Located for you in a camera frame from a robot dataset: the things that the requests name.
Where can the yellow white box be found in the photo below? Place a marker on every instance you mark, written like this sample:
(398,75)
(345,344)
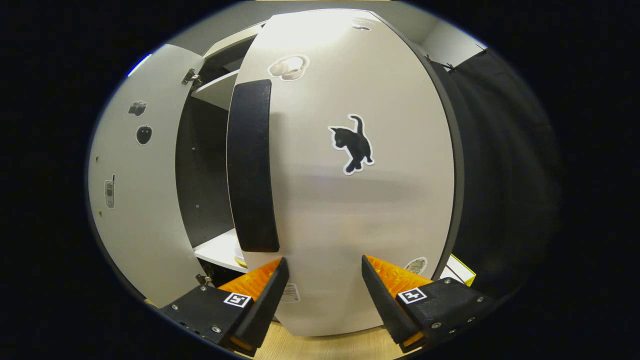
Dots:
(457,270)

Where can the black backdrop cloth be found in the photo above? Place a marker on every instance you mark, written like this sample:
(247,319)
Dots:
(505,175)

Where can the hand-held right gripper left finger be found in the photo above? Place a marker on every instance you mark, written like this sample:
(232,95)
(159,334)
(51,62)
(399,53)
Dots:
(260,305)

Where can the white cabinet drawer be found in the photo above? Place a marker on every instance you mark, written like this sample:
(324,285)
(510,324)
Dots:
(235,40)

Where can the white cabinet shelf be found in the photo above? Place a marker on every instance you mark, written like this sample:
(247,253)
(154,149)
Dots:
(220,250)
(217,90)

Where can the white shoe cabinet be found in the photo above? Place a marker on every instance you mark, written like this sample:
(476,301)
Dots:
(200,175)

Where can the white cabinet door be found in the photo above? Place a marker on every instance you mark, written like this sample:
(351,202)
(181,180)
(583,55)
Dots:
(350,220)
(140,210)

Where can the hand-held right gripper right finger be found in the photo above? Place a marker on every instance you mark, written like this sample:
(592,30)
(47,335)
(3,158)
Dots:
(385,300)

